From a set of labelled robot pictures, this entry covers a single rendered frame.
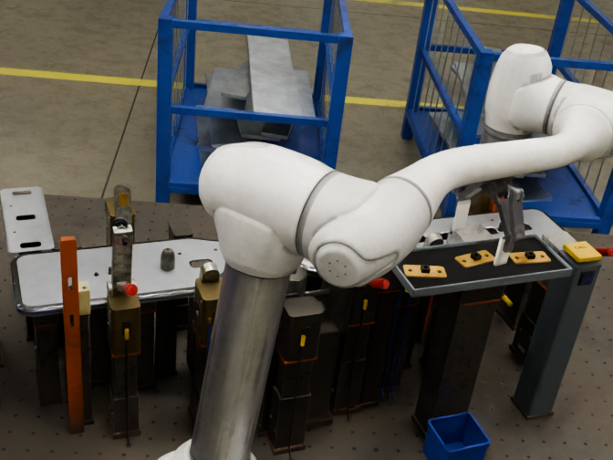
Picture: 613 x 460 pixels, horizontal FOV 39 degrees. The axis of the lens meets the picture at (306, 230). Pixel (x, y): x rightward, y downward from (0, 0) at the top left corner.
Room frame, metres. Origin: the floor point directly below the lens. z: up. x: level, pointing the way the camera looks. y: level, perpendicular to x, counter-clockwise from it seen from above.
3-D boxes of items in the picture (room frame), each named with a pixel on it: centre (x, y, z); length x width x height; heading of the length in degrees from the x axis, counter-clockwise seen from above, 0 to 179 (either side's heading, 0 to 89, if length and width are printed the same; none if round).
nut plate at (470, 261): (1.51, -0.35, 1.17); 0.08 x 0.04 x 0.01; 123
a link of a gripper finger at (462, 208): (1.57, -0.32, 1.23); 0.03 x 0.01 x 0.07; 123
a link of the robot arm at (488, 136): (1.51, -0.35, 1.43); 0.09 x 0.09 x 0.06
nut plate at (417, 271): (1.44, -0.24, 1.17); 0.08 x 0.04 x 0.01; 98
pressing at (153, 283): (1.73, -0.03, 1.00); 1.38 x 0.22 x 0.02; 114
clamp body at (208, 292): (1.41, 0.17, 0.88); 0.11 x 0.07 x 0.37; 24
